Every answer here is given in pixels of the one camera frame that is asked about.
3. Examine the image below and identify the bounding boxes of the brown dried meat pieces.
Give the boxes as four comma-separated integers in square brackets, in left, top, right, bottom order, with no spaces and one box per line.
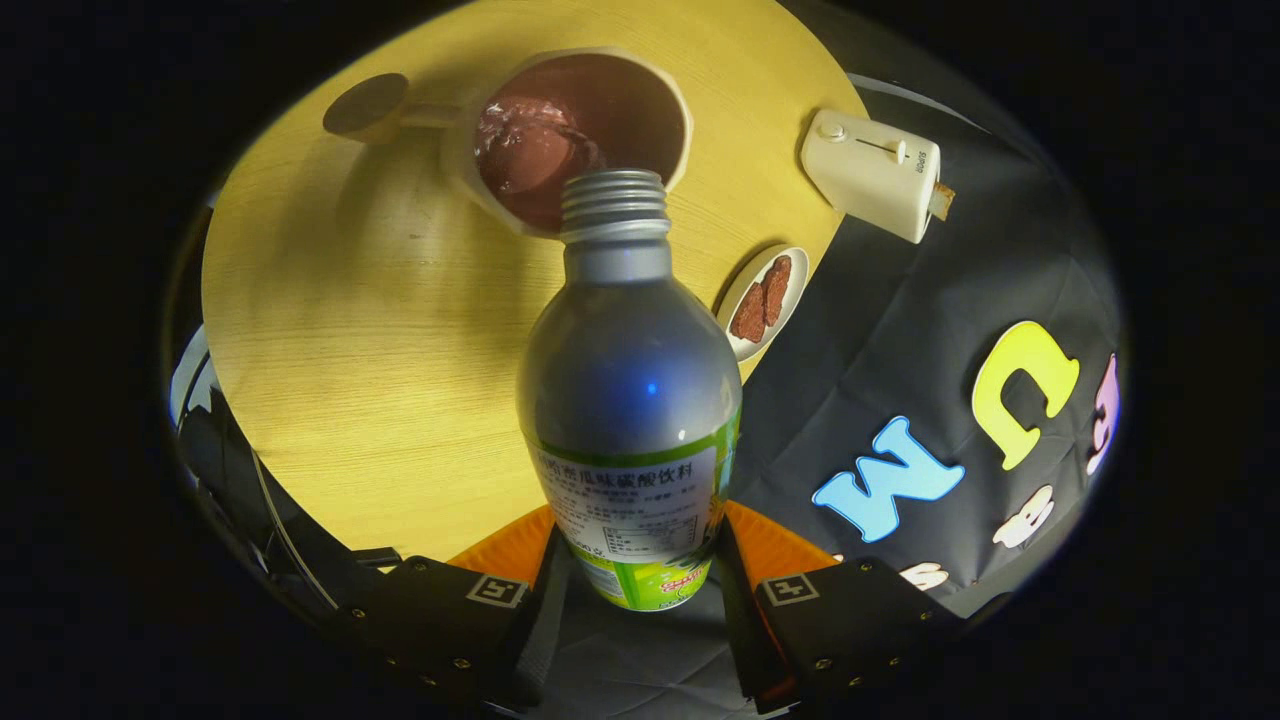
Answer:
[730,255,793,343]

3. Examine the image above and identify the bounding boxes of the silver juice bottle green label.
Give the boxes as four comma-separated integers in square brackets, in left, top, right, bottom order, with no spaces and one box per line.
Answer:
[516,168,743,612]

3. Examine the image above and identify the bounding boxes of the wooden table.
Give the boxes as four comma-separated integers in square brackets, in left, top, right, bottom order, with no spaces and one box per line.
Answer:
[200,0,869,563]

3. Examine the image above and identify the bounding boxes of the beige cup with handle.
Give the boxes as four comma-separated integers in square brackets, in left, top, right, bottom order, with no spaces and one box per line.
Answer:
[323,47,693,239]

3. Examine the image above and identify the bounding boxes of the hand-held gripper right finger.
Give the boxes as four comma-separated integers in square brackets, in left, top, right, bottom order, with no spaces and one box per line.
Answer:
[713,503,968,713]

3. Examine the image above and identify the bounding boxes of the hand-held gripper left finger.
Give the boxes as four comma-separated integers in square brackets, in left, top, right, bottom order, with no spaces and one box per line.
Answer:
[340,505,574,708]

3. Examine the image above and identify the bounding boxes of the white toaster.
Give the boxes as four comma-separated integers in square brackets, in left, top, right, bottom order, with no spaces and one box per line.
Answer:
[800,108,943,245]

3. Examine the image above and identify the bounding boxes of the small white plate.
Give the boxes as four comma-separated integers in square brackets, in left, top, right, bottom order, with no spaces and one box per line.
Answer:
[716,246,809,362]

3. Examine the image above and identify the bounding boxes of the black backdrop cloth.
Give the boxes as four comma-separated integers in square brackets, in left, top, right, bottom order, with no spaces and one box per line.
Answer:
[530,70,1126,720]

